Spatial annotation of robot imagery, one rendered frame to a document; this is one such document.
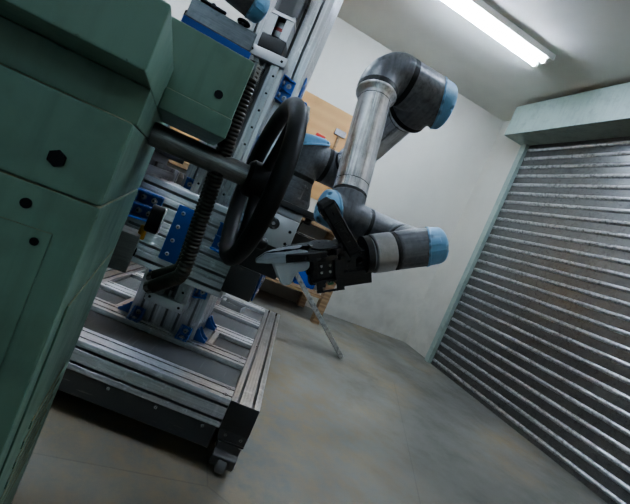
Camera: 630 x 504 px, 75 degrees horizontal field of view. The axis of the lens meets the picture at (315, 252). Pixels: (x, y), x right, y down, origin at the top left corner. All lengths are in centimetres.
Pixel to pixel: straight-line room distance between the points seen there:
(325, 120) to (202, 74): 361
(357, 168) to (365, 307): 377
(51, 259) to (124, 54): 21
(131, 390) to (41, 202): 93
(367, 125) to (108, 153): 60
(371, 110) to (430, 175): 377
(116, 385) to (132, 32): 109
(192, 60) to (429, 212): 422
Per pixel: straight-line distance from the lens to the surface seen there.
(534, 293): 380
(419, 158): 463
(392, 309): 474
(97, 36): 41
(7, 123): 48
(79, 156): 47
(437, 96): 108
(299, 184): 131
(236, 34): 67
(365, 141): 91
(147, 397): 134
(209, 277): 133
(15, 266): 49
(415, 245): 79
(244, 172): 67
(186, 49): 65
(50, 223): 48
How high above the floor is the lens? 78
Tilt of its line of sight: 3 degrees down
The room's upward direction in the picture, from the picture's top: 23 degrees clockwise
